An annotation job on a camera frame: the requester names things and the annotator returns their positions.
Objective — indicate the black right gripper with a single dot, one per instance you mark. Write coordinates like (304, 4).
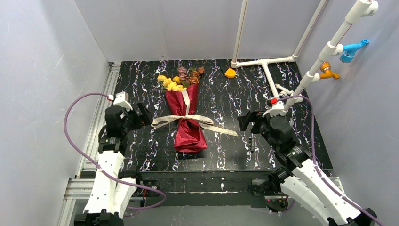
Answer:
(255, 124)

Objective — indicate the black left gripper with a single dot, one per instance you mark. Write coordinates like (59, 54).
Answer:
(137, 115)

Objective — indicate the yellow fake flower bunch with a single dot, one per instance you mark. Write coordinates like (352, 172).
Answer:
(172, 84)

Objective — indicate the maroon wrapping paper sheet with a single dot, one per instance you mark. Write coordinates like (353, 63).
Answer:
(189, 138)

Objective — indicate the orange fake flower stem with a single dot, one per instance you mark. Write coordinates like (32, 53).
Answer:
(195, 74)

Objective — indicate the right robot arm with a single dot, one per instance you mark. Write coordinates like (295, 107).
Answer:
(300, 178)

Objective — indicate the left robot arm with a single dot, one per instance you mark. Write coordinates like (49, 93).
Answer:
(108, 199)

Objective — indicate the pink fake flower stem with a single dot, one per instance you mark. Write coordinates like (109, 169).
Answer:
(182, 73)

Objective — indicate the black comb strip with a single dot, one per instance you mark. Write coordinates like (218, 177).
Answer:
(251, 144)

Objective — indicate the white pipe valve fitting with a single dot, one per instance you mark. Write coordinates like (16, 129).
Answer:
(283, 92)

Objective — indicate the orange plastic piece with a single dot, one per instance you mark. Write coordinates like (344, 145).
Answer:
(230, 73)

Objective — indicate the orange plastic tap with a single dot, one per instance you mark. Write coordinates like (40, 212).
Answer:
(327, 72)

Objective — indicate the blue plastic tap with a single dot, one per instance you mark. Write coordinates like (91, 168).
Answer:
(350, 50)

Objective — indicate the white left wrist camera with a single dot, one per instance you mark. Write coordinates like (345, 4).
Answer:
(120, 99)

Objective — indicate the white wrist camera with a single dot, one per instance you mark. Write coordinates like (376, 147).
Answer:
(120, 99)
(277, 107)

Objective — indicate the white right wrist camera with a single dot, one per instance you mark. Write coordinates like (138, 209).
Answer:
(277, 107)

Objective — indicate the aluminium frame rail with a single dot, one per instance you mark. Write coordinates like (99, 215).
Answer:
(78, 188)

